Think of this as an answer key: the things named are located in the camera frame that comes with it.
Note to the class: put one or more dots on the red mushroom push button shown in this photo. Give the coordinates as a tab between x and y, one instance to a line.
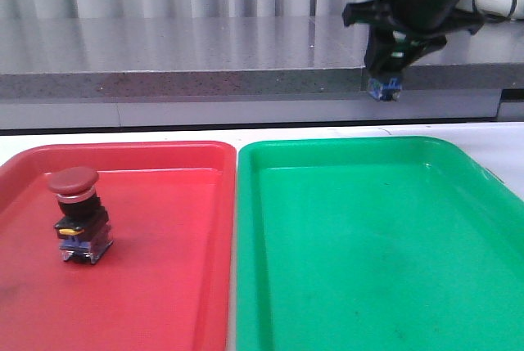
84	230

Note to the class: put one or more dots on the red plastic tray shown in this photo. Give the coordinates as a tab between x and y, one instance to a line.
162	285

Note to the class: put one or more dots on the green mushroom push button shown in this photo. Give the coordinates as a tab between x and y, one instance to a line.
382	88

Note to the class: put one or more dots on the grey stone counter slab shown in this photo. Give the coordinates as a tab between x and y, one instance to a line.
117	58

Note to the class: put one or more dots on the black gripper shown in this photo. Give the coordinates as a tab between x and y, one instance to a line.
391	54

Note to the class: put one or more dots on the green plastic tray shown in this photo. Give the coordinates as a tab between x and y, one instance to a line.
384	243

